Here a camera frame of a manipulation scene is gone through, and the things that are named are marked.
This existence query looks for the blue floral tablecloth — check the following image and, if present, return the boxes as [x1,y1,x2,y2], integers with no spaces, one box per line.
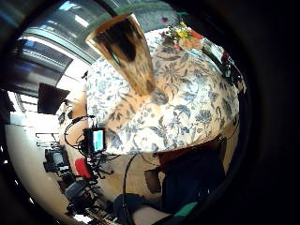
[84,27,242,156]

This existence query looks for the amber glass vase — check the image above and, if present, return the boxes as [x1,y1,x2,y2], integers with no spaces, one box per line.
[85,12,157,98]

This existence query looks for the black tripod stand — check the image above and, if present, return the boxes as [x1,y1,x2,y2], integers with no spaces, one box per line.
[83,152,115,190]

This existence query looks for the bunch of mixed flowers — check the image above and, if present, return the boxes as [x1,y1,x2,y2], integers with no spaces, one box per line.
[159,21,204,52]

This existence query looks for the red round object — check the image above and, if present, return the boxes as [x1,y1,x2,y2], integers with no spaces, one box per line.
[74,157,92,180]

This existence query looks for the black device with red part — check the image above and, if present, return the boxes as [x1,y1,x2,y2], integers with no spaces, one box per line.
[219,51,247,92]

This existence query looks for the teal cloth item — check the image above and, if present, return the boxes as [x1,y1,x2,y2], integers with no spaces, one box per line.
[173,202,199,218]

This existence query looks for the black equipment case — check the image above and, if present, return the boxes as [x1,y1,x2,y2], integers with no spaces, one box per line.
[42,147,72,174]

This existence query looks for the black camera monitor with screen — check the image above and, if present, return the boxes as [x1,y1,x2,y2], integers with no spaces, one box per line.
[82,127,108,155]

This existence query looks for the black hanging cable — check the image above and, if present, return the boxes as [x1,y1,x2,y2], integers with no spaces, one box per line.
[121,153,141,225]

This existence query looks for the black looped cable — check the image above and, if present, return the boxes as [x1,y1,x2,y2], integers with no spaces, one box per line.
[63,114,97,151]

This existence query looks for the black wall screen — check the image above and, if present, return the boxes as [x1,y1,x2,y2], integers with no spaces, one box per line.
[37,82,71,115]

